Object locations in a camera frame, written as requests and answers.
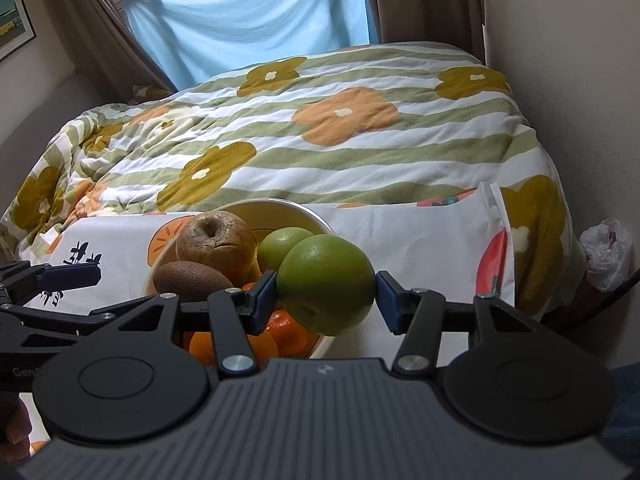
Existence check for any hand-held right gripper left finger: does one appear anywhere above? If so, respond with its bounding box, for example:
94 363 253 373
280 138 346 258
75 270 278 378

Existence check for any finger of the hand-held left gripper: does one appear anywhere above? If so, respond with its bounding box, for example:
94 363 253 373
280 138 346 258
0 260 104 307
0 300 123 356

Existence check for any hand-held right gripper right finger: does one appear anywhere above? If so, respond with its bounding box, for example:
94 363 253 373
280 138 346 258
376 271 556 376

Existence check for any small mandarin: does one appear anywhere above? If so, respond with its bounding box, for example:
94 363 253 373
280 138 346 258
267 310 312 357

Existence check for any orange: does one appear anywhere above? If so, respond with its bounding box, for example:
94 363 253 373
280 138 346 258
189 330 280 367

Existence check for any large green apple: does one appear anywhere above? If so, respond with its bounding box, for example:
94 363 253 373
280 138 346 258
276 234 377 337

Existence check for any brown kiwi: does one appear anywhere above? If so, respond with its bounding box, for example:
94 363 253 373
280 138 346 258
152 261 233 301

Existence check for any yellow duck print plate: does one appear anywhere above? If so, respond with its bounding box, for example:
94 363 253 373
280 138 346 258
141 198 337 361

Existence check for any person's left hand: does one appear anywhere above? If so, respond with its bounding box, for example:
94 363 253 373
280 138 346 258
0 400 33 463

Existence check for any small green apple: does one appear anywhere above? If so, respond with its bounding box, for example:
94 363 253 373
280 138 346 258
256 227 313 273

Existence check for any white fruit printed cloth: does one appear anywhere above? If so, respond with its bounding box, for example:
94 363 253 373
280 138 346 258
22 182 516 361

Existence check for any wrinkled brown apple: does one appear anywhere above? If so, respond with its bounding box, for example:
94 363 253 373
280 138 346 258
176 211 258 286

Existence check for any green striped floral blanket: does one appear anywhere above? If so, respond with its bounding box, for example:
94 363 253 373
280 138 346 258
0 41 586 321

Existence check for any yellow floral pillow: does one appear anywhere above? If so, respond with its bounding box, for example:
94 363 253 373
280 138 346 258
131 84 173 103

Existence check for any white plastic bag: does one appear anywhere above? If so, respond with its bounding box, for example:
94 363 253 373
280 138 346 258
580 217 635 293

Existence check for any thin black rod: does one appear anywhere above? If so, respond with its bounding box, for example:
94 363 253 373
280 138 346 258
575 280 640 321

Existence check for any brown curtain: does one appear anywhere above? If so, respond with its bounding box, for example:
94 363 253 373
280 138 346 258
357 0 488 66
37 0 176 106

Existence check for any dark blue cloth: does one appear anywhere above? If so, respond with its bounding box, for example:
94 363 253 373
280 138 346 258
597 362 640 461

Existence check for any light blue hanging cloth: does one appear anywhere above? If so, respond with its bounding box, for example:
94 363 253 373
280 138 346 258
122 0 381 91

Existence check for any framed wall picture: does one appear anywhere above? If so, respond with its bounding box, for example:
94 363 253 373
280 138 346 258
0 0 38 63

